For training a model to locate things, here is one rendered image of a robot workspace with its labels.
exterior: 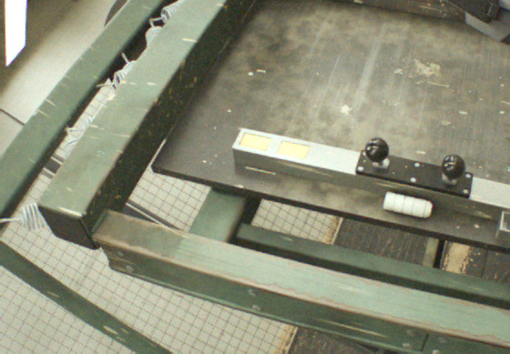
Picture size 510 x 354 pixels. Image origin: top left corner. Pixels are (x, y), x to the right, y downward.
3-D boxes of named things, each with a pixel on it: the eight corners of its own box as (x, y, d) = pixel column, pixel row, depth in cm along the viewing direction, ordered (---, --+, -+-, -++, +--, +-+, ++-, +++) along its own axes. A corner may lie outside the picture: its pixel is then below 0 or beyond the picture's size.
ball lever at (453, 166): (457, 193, 94) (464, 179, 81) (435, 188, 95) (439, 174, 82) (462, 171, 94) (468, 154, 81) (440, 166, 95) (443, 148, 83)
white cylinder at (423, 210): (382, 212, 97) (427, 222, 94) (383, 201, 94) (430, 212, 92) (386, 198, 98) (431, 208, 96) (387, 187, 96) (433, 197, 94)
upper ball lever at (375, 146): (389, 178, 97) (385, 162, 85) (368, 174, 98) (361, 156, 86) (394, 156, 98) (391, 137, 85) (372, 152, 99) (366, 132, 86)
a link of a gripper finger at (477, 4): (450, -24, 58) (495, -3, 60) (440, 3, 60) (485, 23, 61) (456, -22, 57) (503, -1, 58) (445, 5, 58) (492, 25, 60)
